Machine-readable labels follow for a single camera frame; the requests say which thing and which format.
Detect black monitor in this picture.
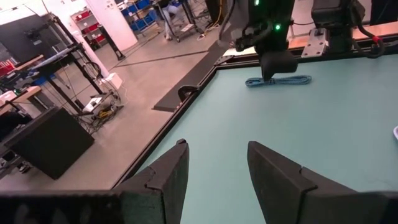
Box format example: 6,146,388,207
0,14,54,63

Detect shelf with red bins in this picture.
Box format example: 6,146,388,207
70,7,108,50

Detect black frame clamp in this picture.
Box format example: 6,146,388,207
177,85,199,103

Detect person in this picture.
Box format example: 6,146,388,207
160,0,183,41

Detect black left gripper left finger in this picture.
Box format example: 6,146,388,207
113,138,190,224

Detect stacked blue bins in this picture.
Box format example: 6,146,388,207
121,0,159,32

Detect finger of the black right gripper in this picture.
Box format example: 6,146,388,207
259,51,299,82

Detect blue USB-C cable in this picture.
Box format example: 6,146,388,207
244,74,313,88

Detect black aluminium table frame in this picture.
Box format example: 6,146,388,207
110,32,398,190

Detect flat black panel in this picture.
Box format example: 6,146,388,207
152,40,233,113

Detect black-framed workbench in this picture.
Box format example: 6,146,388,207
18,14,126,116

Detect black cabinet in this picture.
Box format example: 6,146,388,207
11,107,95,180

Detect white pillar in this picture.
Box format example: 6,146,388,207
85,0,139,52

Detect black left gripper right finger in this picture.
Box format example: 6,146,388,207
247,141,358,224

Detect green table mat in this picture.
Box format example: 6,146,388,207
136,54,398,224

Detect white box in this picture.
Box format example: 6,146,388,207
100,72,124,91

